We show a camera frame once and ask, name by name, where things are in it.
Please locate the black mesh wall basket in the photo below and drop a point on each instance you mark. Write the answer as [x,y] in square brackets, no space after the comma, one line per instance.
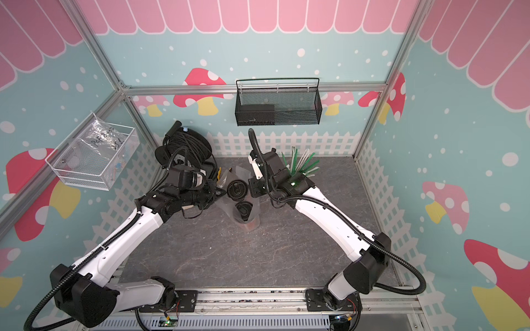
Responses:
[296,100]

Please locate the red cartoon milk tea cup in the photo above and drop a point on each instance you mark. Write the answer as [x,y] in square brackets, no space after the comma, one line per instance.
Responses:
[237,190]

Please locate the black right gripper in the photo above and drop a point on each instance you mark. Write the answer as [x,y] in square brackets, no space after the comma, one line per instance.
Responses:
[254,186]

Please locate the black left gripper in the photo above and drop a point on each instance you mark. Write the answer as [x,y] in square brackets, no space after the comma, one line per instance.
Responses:
[212,194]

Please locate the black cable reel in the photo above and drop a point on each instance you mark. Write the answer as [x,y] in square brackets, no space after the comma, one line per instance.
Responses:
[186,146]

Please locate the clear bag in basket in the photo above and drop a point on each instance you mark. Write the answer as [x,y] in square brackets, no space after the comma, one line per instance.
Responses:
[99,143]

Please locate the green and white straws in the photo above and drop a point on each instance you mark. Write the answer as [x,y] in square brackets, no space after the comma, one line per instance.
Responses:
[302,162]

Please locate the black box in basket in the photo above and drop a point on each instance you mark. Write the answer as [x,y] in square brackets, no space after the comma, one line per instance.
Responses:
[255,115]

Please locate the clear plastic carrier bag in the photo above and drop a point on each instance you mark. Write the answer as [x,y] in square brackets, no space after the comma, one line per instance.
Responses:
[226,204]

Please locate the white wire wall basket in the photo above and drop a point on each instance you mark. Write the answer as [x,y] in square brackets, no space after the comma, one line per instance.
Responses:
[65,160]

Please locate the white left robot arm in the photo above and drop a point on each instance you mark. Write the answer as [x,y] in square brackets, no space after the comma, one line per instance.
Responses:
[84,291]

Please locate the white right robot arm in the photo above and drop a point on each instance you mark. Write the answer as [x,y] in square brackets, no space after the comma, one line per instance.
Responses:
[369,253]

